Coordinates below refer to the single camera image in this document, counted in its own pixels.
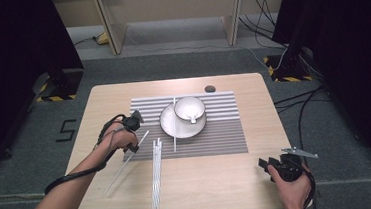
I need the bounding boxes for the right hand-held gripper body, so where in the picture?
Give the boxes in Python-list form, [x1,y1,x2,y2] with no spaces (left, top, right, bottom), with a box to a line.
[270,144,321,183]

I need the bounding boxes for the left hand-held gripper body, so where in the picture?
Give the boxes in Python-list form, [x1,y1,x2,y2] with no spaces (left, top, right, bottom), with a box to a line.
[122,109,145,133]

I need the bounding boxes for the person's left hand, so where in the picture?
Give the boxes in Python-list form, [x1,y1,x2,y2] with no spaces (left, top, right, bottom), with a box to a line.
[103,121,140,152]

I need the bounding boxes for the person's right hand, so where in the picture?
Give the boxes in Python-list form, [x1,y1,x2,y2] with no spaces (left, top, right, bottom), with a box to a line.
[267,161,315,209]

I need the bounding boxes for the grey striped placemat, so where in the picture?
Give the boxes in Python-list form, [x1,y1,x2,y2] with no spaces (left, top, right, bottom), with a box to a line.
[118,89,249,164]

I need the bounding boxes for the white plate with dark rim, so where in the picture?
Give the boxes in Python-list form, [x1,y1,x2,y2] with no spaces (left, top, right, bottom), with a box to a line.
[157,99,209,142]

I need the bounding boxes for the white cup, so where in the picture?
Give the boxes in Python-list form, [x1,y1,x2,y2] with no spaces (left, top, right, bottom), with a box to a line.
[172,95,208,123]

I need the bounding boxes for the white spoon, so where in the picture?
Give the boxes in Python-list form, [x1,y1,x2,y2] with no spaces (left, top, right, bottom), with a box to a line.
[185,105,203,125]

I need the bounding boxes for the stand base with hazard tape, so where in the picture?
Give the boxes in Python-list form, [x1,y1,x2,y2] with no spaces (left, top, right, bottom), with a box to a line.
[262,51,316,85]
[33,67,87,104]

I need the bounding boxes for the yellow object on floor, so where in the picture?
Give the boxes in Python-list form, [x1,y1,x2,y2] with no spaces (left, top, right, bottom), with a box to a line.
[95,31,110,46]

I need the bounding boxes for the black curtain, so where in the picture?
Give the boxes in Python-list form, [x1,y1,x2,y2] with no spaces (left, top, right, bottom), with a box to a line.
[269,0,371,205]
[0,0,92,170]

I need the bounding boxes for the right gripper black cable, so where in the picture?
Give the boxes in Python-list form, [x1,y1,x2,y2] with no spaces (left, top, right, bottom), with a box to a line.
[291,159,319,209]

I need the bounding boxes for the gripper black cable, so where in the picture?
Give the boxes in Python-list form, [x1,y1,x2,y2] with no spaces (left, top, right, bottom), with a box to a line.
[38,113,133,196]
[291,159,319,209]

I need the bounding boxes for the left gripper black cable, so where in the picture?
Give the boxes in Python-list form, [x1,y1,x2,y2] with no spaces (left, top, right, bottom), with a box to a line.
[38,113,133,196]

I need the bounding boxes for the black floor cables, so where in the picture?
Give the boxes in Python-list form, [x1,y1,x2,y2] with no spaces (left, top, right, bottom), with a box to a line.
[272,84,336,151]

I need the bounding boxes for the wooden desk frame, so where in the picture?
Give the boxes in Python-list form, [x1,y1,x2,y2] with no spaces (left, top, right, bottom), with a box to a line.
[49,0,295,61]

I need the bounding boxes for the black wall socket cables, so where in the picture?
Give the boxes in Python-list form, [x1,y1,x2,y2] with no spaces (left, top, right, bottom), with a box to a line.
[236,0,287,52]

